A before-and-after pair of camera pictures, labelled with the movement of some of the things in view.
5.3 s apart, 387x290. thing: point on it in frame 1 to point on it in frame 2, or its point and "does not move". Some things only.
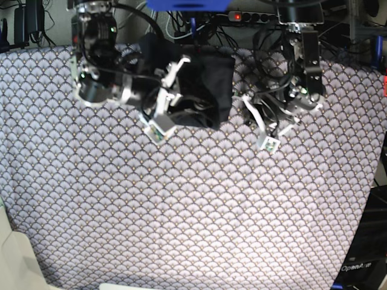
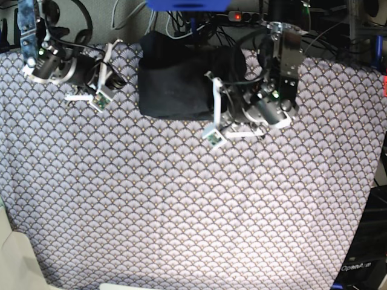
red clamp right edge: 385,86 does not move
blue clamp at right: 379,51 does not move
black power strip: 251,17 does not move
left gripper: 144,90 to 86,70
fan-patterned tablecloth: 99,202 does not move
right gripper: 281,105 to 232,107
